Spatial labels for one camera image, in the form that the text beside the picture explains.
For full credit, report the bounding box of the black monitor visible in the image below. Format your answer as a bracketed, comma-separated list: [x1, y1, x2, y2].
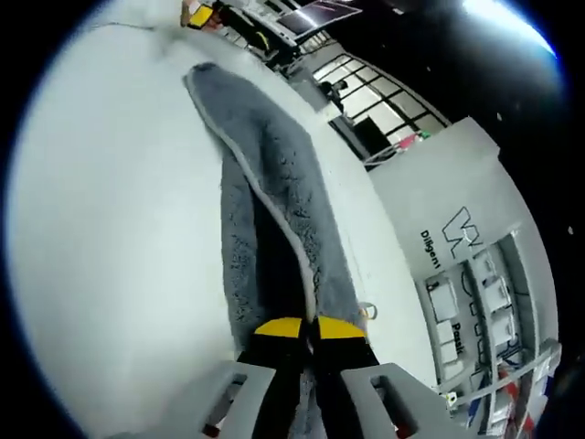
[354, 115, 390, 159]

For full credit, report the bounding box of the set of white storage bins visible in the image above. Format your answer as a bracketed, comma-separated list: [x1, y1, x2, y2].
[427, 255, 527, 380]

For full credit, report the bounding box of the silver laptop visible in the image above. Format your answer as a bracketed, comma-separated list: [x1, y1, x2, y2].
[277, 0, 361, 38]

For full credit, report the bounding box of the grey towel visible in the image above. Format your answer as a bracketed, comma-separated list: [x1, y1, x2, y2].
[183, 61, 378, 439]

